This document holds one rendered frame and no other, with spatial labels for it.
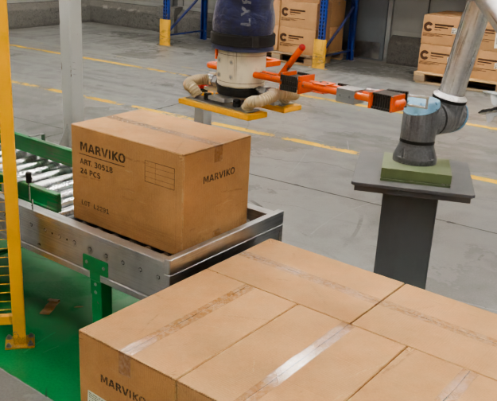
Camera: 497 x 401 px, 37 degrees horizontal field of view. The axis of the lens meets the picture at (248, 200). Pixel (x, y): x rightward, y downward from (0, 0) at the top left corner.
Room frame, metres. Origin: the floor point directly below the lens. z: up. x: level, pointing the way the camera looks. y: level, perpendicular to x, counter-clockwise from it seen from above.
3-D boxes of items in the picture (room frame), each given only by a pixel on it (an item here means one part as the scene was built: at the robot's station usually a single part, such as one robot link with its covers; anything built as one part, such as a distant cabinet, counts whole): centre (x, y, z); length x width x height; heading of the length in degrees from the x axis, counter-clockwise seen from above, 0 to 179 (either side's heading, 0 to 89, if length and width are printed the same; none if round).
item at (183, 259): (2.63, 0.06, 0.58); 0.70 x 0.03 x 0.06; 144
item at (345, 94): (2.31, -0.30, 1.23); 0.07 x 0.07 x 0.04; 49
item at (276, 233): (2.63, 0.06, 0.48); 0.70 x 0.03 x 0.15; 144
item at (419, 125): (3.12, -0.73, 0.99); 0.17 x 0.15 x 0.18; 132
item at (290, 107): (2.68, -0.01, 1.13); 0.34 x 0.10 x 0.05; 49
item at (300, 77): (2.45, -0.14, 1.24); 0.10 x 0.08 x 0.06; 139
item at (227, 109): (2.54, 0.11, 1.13); 0.34 x 0.10 x 0.05; 49
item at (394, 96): (2.22, -0.40, 1.24); 0.08 x 0.07 x 0.05; 49
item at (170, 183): (2.84, 0.36, 0.75); 0.60 x 0.40 x 0.40; 54
